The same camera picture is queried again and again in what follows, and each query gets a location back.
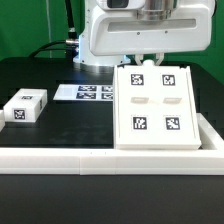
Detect white L-shaped boundary fence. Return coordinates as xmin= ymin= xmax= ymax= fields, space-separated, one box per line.
xmin=0 ymin=114 xmax=224 ymax=175

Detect small white block left edge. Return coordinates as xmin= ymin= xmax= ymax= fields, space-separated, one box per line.
xmin=0 ymin=110 xmax=5 ymax=132

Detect white cabinet top block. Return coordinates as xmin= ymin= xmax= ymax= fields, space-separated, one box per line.
xmin=3 ymin=88 xmax=48 ymax=123

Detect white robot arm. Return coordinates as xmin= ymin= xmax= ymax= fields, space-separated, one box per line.
xmin=74 ymin=0 xmax=217 ymax=72

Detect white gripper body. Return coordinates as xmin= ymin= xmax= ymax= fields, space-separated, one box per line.
xmin=89 ymin=0 xmax=214 ymax=56

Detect white cabinet body box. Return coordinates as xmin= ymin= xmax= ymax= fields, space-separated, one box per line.
xmin=113 ymin=65 xmax=201 ymax=150

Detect white cabinet door panel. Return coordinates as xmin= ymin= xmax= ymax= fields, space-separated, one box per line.
xmin=158 ymin=67 xmax=196 ymax=138
xmin=116 ymin=68 xmax=153 ymax=138

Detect white marker base plate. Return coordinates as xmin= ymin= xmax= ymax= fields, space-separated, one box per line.
xmin=54 ymin=84 xmax=113 ymax=101

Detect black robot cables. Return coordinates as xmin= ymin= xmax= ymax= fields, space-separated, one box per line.
xmin=29 ymin=0 xmax=81 ymax=58

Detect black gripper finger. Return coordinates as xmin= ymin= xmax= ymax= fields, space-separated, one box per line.
xmin=155 ymin=53 xmax=164 ymax=66
xmin=134 ymin=54 xmax=143 ymax=66

